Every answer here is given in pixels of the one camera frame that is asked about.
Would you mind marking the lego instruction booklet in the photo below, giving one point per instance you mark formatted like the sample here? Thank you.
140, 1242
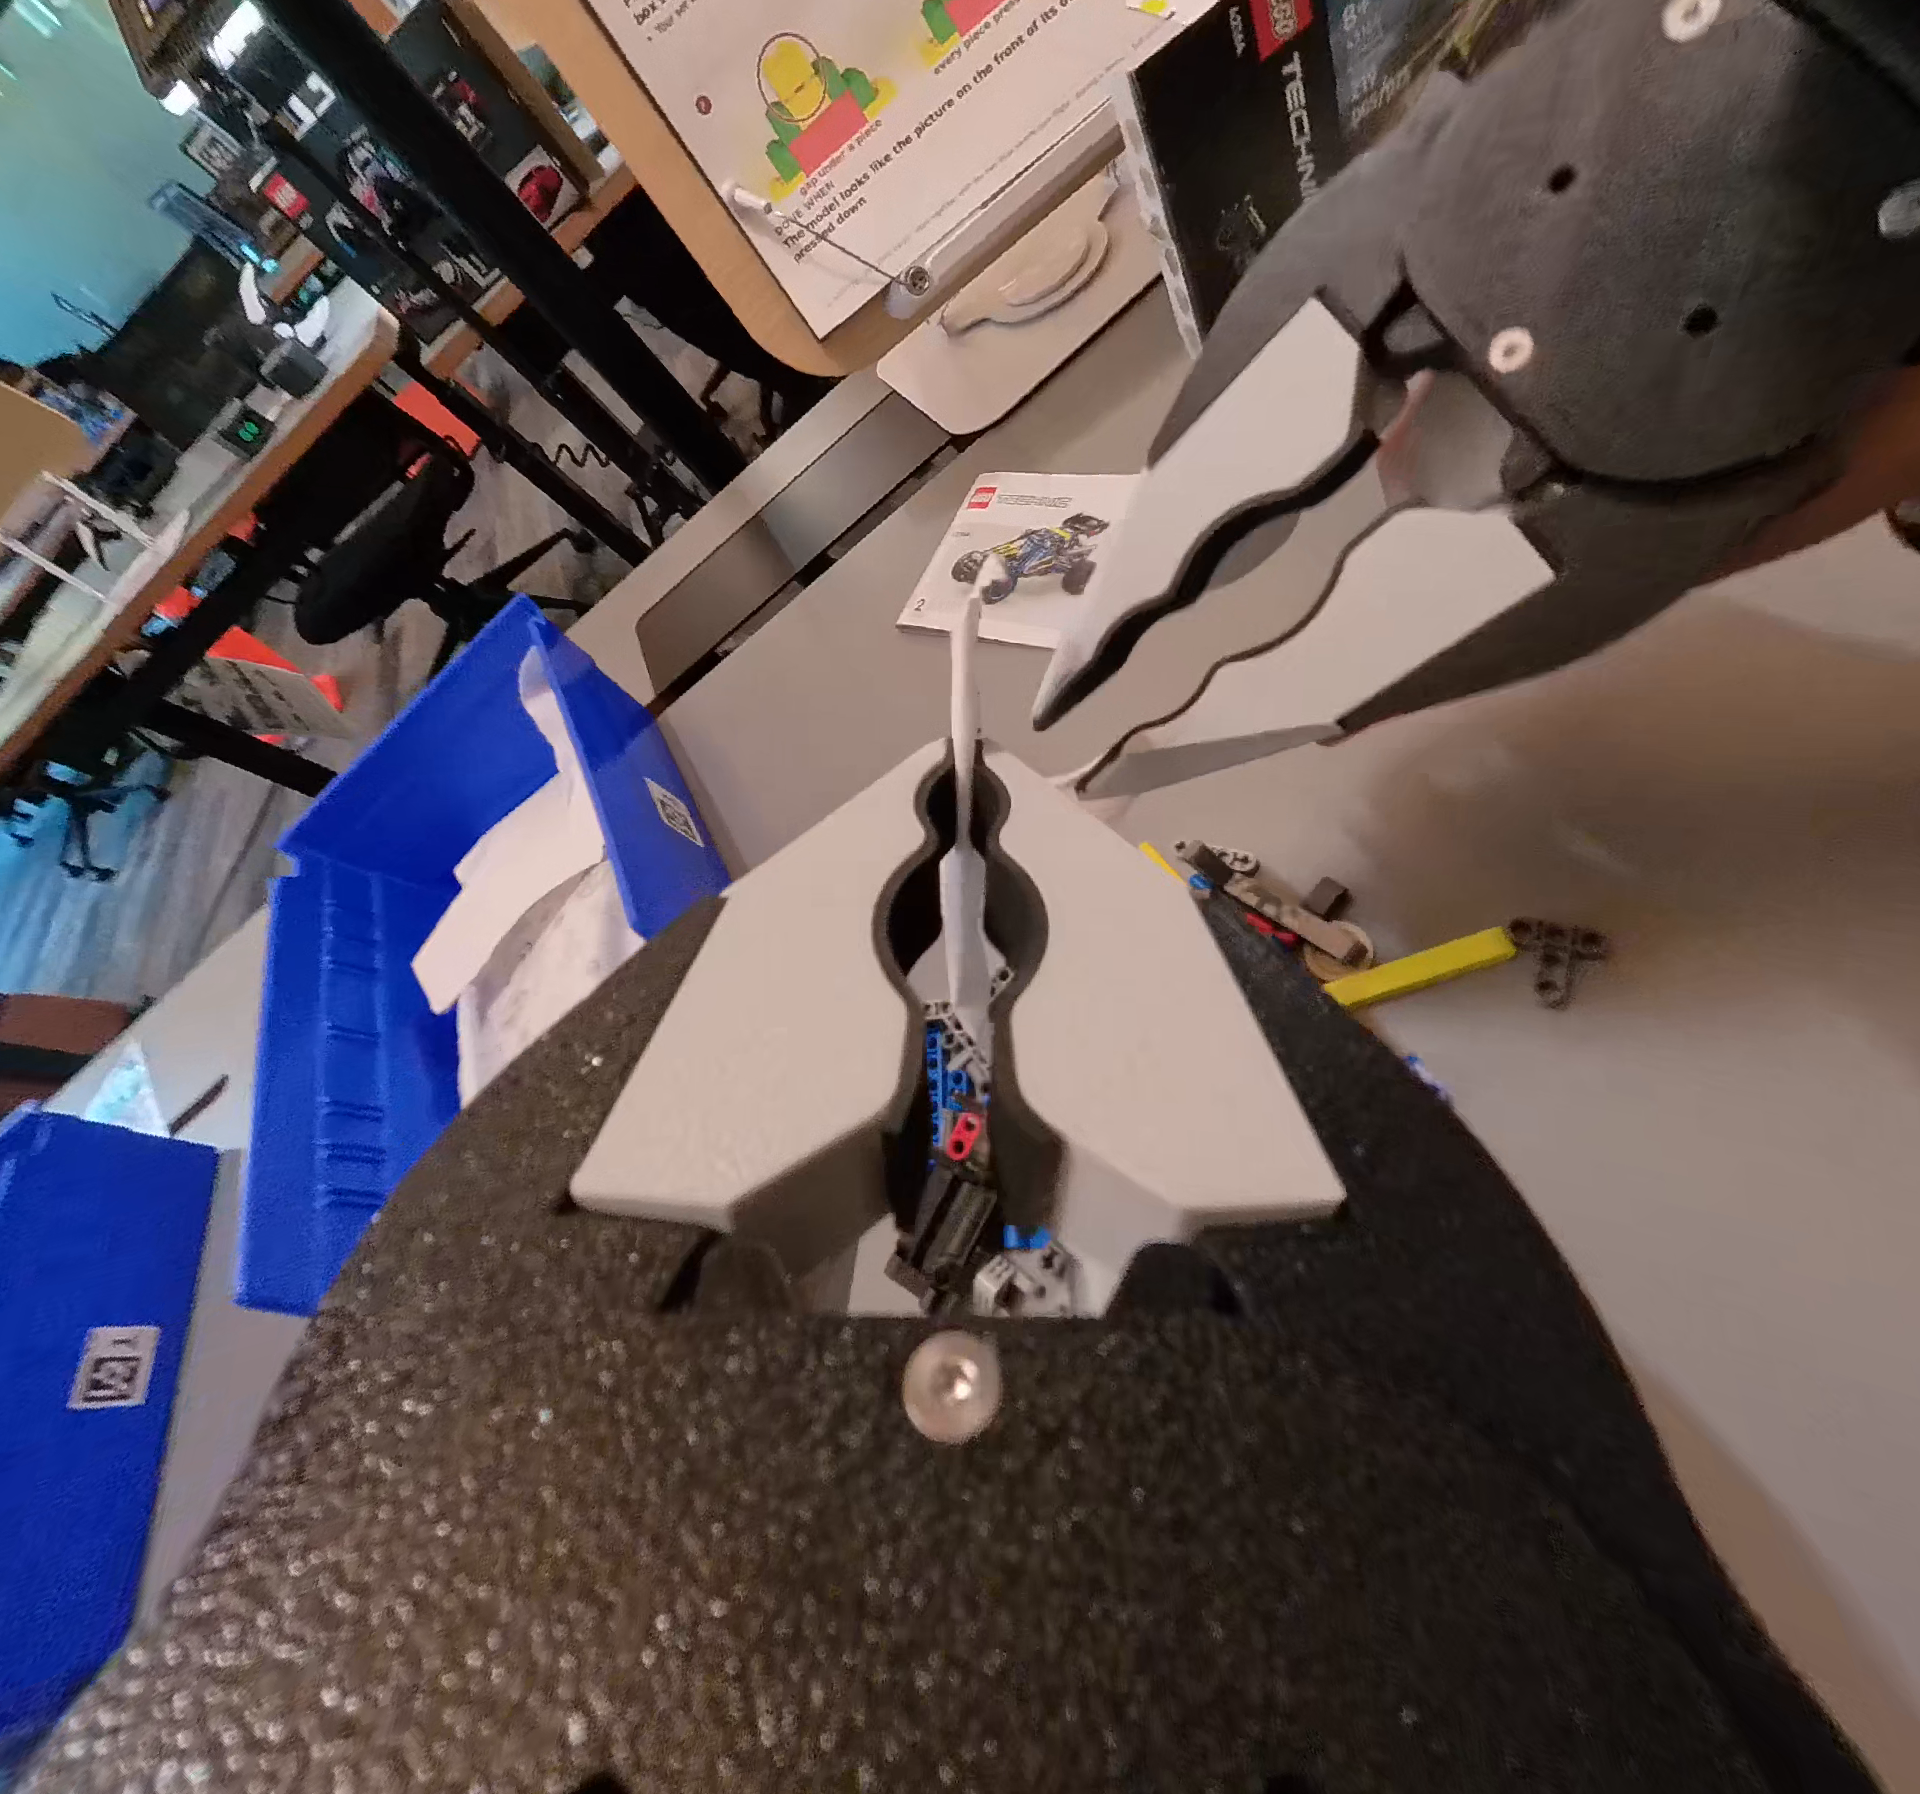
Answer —
1021, 550

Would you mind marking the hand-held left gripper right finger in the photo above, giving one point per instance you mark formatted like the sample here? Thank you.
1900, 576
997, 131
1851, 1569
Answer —
1170, 1058

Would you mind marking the wooden board with instruction sheet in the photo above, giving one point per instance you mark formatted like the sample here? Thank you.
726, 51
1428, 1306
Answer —
900, 98

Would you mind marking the printed paper sign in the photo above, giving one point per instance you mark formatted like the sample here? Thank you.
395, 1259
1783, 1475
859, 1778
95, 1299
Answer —
263, 697

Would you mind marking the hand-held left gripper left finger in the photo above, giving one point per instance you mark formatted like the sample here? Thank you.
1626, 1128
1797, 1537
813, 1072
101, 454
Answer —
750, 1058

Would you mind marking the torn white paper bag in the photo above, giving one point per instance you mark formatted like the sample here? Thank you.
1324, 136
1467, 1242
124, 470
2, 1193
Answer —
965, 773

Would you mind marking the black office chair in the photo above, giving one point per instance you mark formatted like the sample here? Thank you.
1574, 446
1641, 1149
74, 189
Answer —
374, 564

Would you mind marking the pile of lego pieces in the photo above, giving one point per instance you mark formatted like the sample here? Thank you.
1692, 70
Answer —
1275, 909

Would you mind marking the blue plastic storage bin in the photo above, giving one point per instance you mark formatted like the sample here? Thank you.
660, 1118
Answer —
360, 1072
91, 1524

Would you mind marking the pale board stand base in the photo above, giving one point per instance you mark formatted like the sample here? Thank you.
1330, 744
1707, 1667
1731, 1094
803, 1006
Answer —
975, 384

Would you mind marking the person's right hand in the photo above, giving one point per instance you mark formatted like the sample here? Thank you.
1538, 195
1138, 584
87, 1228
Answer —
1852, 475

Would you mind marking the black metal beam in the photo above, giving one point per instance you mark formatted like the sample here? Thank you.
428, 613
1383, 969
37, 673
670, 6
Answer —
450, 159

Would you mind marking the black lego set box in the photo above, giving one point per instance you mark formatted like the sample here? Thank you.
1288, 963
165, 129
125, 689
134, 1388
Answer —
1245, 129

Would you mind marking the long yellow lego beam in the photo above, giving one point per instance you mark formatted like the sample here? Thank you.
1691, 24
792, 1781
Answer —
1418, 967

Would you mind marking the wooden background desk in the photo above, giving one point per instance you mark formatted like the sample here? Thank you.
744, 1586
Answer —
225, 503

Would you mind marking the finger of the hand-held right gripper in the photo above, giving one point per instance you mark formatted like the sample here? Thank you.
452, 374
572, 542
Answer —
1410, 595
1230, 443

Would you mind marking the bundle of white paper bags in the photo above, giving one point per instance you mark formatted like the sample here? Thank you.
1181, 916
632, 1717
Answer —
525, 923

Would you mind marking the grey T-shaped lego beam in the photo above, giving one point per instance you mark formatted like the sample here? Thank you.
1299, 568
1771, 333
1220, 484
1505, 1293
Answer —
1562, 954

